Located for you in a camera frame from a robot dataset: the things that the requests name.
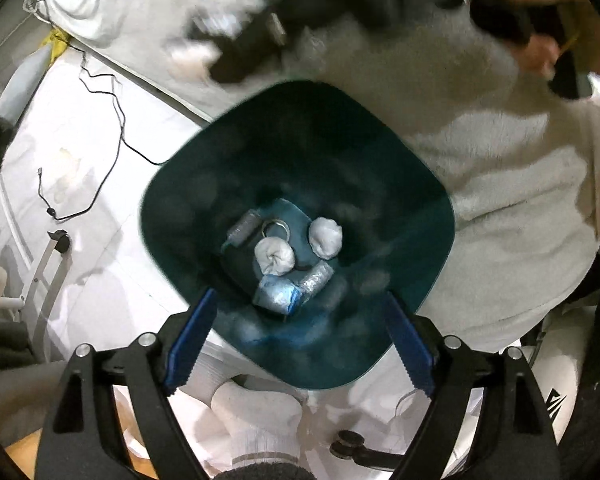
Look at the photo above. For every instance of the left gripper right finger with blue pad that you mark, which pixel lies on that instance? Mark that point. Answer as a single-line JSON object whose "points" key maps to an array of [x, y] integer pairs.
{"points": [[417, 353]]}

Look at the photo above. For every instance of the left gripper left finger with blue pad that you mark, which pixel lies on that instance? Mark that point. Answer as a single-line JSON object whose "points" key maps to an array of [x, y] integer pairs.
{"points": [[182, 337]]}

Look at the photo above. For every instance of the blue tissue packet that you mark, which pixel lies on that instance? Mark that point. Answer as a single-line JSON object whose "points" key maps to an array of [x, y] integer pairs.
{"points": [[277, 294]]}

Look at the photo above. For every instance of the grey cylinder trash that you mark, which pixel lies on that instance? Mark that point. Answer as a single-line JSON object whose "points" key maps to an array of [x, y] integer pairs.
{"points": [[243, 228], [316, 279]]}

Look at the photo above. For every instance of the dark teal trash bin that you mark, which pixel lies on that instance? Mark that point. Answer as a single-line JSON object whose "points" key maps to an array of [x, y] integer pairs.
{"points": [[295, 152]]}

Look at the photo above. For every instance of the person's right hand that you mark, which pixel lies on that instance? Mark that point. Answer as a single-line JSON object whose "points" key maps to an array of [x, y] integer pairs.
{"points": [[541, 53]]}

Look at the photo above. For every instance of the crumpled white tissue ball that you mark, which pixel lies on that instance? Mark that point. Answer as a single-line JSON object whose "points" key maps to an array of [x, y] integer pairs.
{"points": [[274, 256]]}

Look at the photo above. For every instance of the black chair caster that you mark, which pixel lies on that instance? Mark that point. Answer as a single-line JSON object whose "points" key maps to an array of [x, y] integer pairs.
{"points": [[349, 445]]}

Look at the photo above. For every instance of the white sock foot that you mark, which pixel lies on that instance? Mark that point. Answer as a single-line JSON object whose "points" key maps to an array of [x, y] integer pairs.
{"points": [[237, 414]]}

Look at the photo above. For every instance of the white clothes rack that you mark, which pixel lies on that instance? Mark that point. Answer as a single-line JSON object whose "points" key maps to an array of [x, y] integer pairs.
{"points": [[36, 301]]}

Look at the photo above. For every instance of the grey bed sheet mattress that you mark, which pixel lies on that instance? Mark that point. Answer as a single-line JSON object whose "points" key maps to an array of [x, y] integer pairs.
{"points": [[522, 166]]}

